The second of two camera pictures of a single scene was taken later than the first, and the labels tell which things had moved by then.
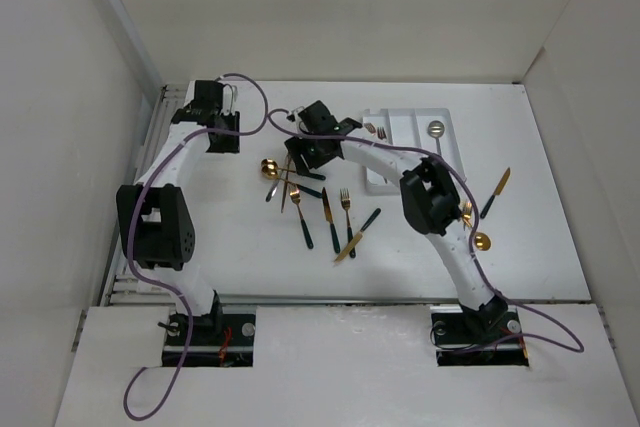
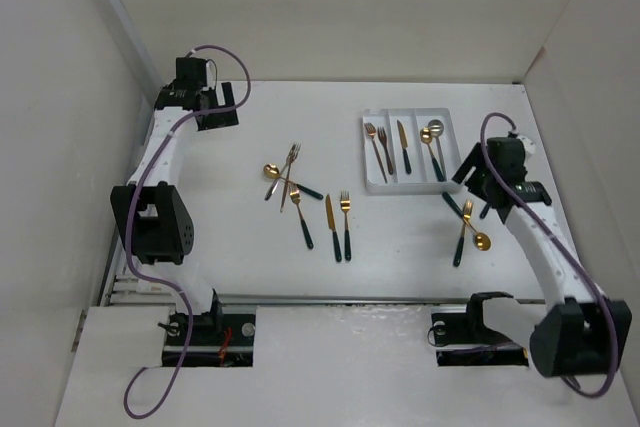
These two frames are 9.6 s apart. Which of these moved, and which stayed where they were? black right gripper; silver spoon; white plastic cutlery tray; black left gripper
Moved: black left gripper; black right gripper
Stayed: white plastic cutlery tray; silver spoon
